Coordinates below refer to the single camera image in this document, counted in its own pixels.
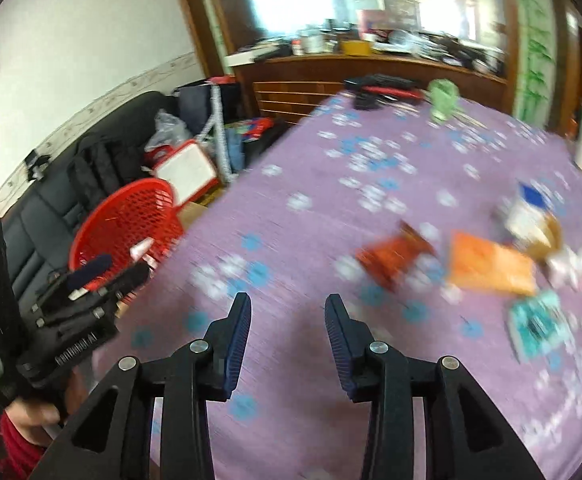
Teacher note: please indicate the green cloth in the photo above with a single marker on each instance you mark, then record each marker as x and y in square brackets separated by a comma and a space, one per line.
[443, 100]

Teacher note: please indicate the white patterned strip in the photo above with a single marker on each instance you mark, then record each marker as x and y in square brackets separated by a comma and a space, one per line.
[218, 130]

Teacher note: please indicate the yellow plastic container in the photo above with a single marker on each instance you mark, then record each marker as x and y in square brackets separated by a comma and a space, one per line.
[546, 240]

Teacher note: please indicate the clear plastic bag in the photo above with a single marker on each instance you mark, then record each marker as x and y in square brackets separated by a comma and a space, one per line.
[168, 127]

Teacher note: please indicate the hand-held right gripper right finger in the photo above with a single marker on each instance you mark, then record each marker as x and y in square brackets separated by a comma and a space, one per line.
[341, 345]

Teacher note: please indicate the black paper bag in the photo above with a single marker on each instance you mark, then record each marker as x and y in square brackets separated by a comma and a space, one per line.
[196, 100]

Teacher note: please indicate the bamboo wall decor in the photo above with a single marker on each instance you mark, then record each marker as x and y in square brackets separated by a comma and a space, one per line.
[536, 35]

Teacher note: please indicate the black pouch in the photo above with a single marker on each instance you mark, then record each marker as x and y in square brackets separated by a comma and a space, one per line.
[366, 101]

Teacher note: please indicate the colourful printed bag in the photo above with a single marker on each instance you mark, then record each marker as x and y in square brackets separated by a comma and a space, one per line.
[251, 132]

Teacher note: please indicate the cardboard box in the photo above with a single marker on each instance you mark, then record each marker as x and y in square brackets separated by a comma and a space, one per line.
[193, 214]

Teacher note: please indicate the black red tool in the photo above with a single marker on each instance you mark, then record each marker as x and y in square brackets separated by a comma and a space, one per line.
[386, 82]

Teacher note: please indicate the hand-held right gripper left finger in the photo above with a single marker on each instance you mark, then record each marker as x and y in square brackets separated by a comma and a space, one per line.
[236, 340]

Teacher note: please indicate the person's left hand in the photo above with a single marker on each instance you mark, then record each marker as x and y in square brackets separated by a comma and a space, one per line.
[36, 420]

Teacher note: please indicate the white red drawing board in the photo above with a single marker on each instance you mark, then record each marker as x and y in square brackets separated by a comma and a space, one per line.
[186, 167]

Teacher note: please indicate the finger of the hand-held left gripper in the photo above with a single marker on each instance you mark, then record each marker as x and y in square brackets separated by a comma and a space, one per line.
[91, 267]
[131, 277]

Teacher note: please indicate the red snack packet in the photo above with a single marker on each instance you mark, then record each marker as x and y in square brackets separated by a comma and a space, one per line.
[396, 255]

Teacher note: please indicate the wooden counter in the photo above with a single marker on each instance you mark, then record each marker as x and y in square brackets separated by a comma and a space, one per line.
[321, 67]

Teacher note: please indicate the red plastic mesh basket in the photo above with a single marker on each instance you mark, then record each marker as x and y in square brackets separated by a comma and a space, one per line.
[121, 215]

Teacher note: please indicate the white blue medicine box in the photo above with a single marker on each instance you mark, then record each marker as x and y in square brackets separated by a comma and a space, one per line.
[523, 210]

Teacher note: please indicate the knotted white plastic bag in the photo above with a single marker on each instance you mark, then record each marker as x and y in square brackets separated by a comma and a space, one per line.
[576, 265]

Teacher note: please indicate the person's left forearm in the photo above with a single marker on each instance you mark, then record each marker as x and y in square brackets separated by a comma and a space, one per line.
[18, 452]

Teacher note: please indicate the black leather sofa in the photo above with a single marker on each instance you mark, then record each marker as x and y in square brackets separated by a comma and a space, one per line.
[31, 220]

